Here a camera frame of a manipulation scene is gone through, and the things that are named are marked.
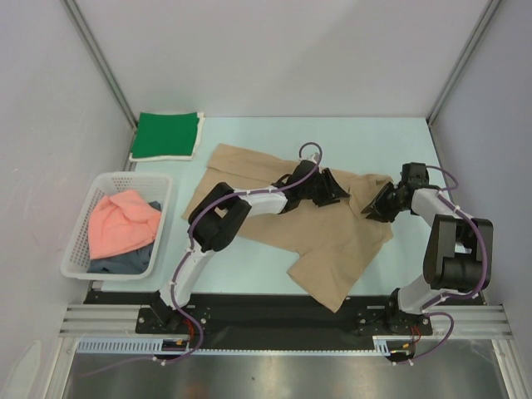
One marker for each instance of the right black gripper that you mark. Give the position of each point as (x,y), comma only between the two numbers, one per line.
(387,199)

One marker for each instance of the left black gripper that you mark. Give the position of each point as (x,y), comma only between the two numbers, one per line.
(332,192)

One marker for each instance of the beige t shirt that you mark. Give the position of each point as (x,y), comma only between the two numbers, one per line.
(335,243)

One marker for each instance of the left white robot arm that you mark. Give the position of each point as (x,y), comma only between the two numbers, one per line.
(220,215)

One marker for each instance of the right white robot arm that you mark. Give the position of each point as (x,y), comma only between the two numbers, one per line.
(458,257)

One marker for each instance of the folded white t shirt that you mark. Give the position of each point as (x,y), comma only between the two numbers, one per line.
(199,133)

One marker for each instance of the white plastic basket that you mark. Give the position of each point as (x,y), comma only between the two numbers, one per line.
(150,186)

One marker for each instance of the blue grey t shirt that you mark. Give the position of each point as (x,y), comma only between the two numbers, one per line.
(132,263)

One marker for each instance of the pink t shirt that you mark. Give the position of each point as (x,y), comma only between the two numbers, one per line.
(121,223)

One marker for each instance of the white slotted cable duct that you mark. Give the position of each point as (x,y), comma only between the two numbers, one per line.
(174,347)

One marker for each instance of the aluminium rail frame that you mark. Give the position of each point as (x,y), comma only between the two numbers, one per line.
(470,354)

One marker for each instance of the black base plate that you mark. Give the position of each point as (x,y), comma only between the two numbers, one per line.
(271,322)

